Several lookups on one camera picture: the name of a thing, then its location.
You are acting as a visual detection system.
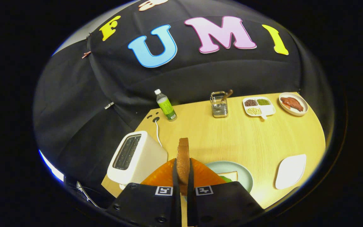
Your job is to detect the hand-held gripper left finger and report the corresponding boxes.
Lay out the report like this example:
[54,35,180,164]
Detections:
[106,158,182,227]

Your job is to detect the white divided dish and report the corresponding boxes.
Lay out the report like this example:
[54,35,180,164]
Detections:
[243,96,276,120]

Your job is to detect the wooden utensil handle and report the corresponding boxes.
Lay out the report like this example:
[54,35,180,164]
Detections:
[221,89,233,103]

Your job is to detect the white bread slice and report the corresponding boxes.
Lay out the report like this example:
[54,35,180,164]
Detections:
[217,171,239,182]

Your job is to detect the round white plate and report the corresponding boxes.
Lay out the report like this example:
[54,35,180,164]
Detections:
[278,92,309,117]

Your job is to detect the pale green round plate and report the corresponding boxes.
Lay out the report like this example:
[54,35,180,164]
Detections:
[204,161,254,193]

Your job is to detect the black backdrop cloth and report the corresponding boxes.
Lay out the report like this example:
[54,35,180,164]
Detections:
[33,0,335,177]

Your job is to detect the red meat slices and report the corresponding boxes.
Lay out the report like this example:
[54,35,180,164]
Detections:
[280,97,304,112]

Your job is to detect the metal utensil holder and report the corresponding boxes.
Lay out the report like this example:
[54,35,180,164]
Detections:
[210,91,228,118]

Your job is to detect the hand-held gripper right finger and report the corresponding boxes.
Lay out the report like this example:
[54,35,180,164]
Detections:
[186,158,265,227]

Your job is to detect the toasted bread slice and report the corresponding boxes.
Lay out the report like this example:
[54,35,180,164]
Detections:
[176,137,191,196]

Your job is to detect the white toaster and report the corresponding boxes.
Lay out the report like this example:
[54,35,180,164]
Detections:
[107,131,168,189]

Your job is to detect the white rectangular plate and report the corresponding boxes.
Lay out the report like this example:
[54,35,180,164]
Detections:
[275,154,307,190]

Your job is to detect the green drink bottle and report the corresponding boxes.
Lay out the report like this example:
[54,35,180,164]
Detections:
[154,89,177,121]

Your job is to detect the white toaster cable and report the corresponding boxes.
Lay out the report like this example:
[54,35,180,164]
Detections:
[153,117,164,148]

